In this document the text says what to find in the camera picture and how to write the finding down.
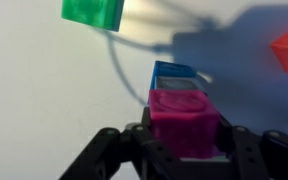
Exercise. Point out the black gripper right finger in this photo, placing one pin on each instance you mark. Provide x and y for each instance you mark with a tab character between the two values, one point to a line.
267	156

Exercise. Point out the orange block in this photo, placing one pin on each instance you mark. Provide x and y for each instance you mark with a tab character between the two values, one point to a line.
282	53

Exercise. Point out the magenta block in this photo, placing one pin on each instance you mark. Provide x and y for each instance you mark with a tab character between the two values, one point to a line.
184	123

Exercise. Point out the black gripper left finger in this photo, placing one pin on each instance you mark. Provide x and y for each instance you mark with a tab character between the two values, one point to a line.
117	153

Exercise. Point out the green block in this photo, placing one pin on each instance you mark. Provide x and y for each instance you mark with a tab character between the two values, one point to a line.
92	13

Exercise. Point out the blue block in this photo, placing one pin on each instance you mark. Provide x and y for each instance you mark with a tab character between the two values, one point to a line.
170	69

